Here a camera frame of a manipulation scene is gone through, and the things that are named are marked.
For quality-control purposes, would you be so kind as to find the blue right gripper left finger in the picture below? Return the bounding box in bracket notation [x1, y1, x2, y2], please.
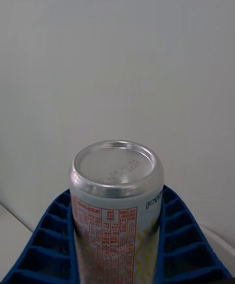
[0, 188, 79, 284]

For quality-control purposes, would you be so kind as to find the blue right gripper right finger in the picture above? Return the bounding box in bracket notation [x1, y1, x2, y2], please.
[155, 185, 234, 284]

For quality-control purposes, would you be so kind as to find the white and orange drink can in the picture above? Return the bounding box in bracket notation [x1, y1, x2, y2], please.
[69, 140, 165, 284]

